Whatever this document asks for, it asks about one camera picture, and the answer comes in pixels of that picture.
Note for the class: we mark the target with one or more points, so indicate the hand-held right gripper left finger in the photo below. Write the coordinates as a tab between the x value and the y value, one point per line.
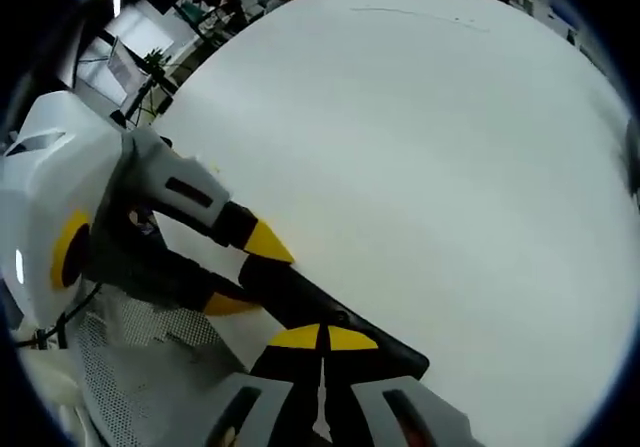
275	397

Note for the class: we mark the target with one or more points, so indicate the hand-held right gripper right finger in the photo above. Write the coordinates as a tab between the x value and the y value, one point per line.
400	412

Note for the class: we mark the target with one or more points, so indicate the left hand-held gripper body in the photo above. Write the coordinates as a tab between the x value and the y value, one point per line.
45	192

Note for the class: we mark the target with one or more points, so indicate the black remote control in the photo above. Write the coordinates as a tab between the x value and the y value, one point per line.
310	297

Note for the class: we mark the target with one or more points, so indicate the black tripod stand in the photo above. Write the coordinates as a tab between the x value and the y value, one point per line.
150	74

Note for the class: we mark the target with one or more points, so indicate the white display board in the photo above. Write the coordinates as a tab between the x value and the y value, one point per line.
107	74

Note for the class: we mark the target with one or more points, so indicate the green panel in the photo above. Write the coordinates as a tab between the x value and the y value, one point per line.
192	13

